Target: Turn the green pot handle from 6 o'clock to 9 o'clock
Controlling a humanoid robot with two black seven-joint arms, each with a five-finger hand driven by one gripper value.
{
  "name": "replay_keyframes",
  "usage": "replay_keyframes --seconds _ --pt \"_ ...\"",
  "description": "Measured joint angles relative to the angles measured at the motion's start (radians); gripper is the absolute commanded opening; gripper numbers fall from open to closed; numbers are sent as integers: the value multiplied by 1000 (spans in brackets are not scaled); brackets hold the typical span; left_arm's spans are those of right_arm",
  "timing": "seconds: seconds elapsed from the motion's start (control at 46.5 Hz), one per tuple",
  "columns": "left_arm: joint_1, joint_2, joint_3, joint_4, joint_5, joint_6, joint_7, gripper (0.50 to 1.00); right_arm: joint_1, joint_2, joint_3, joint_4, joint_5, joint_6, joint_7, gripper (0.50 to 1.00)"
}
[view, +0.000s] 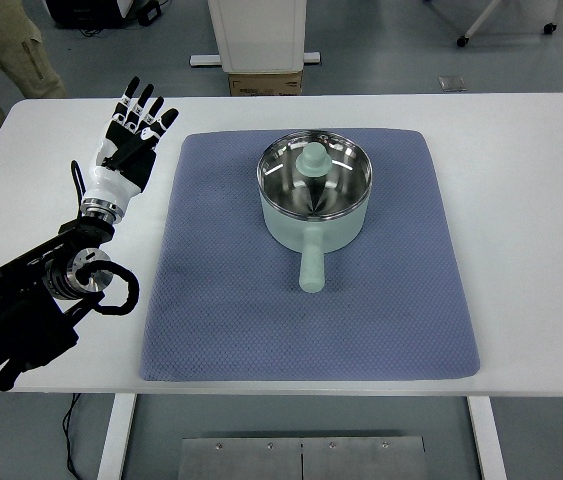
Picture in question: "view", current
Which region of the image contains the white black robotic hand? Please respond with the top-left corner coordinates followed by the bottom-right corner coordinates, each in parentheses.
top-left (80, 76), bottom-right (179, 224)

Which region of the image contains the green pot with handle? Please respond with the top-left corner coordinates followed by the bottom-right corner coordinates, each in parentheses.
top-left (256, 130), bottom-right (373, 293)

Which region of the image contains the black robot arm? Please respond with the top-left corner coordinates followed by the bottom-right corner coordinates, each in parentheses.
top-left (0, 216), bottom-right (114, 391)

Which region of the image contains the cardboard box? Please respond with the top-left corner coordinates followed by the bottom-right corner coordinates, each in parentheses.
top-left (228, 71), bottom-right (303, 97)

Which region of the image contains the black equipment case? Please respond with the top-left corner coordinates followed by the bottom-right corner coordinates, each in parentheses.
top-left (44, 0), bottom-right (164, 30)

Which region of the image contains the person in khaki trousers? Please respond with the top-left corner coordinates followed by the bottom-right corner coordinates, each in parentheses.
top-left (0, 1), bottom-right (67, 128)

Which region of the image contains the blue quilted mat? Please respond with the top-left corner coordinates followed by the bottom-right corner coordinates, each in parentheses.
top-left (141, 129), bottom-right (480, 381)

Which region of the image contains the left white table leg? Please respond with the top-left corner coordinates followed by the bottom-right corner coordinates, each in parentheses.
top-left (96, 393), bottom-right (138, 480)

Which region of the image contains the white table leg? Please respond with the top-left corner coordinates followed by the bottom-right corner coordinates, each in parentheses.
top-left (96, 393), bottom-right (138, 480)
top-left (467, 396), bottom-right (507, 480)

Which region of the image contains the grey floor outlet cover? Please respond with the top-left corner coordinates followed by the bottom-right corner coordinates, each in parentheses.
top-left (438, 75), bottom-right (468, 92)

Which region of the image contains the metal floor plate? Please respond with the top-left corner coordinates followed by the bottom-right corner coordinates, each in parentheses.
top-left (178, 436), bottom-right (430, 479)

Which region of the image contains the right white table leg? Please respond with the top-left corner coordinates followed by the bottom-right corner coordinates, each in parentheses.
top-left (467, 396), bottom-right (507, 480)

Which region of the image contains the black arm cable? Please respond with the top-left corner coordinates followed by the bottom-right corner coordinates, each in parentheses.
top-left (70, 159), bottom-right (141, 317)

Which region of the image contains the white pedestal stand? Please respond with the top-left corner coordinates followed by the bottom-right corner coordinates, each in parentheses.
top-left (189, 0), bottom-right (321, 74)

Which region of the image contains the black floor cable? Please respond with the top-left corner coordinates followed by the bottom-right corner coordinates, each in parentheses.
top-left (62, 393), bottom-right (83, 480)

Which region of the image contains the white wheeled cart frame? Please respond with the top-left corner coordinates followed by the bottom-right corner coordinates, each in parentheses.
top-left (422, 1), bottom-right (563, 51)

